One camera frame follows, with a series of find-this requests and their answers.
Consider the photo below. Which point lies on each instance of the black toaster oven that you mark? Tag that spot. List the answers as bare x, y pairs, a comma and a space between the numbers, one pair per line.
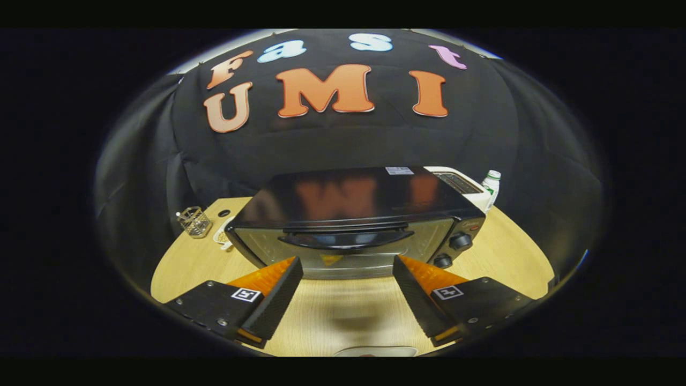
348, 198

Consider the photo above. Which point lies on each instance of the white plastic bottle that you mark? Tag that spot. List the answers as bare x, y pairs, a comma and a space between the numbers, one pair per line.
492, 187

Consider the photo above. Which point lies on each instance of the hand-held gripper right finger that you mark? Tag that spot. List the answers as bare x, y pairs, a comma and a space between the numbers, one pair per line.
418, 303

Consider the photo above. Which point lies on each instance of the white pop-up toaster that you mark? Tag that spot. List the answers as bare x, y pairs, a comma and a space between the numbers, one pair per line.
461, 185

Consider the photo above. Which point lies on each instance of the white plate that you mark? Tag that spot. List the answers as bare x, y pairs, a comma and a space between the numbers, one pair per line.
375, 352

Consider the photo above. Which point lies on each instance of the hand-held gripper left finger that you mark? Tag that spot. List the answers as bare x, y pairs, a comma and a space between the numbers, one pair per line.
276, 303

